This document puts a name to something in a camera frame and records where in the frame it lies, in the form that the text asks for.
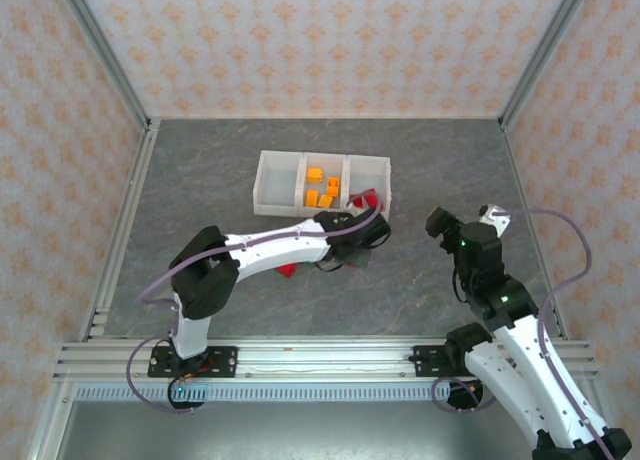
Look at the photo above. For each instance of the yellow lego brick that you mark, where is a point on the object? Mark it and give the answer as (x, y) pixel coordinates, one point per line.
(333, 186)
(325, 201)
(315, 175)
(311, 198)

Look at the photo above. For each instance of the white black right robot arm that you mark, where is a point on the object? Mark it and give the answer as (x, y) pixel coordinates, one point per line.
(505, 380)

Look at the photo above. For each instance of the aluminium extrusion front beam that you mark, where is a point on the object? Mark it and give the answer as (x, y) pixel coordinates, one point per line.
(325, 360)

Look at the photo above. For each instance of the grey metal bottom panel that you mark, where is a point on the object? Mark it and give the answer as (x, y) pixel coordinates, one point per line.
(300, 435)

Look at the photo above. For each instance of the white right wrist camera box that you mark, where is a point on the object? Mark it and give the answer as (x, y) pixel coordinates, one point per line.
(495, 215)

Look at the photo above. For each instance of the aluminium side rail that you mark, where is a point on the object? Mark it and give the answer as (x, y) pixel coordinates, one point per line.
(125, 220)
(519, 180)

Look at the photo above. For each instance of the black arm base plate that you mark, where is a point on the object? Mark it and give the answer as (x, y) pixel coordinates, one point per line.
(222, 362)
(425, 362)

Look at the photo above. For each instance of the aluminium corner post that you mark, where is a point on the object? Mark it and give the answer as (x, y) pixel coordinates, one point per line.
(537, 55)
(108, 55)

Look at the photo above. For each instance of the aluminium frame leg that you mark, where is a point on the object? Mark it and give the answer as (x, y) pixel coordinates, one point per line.
(50, 420)

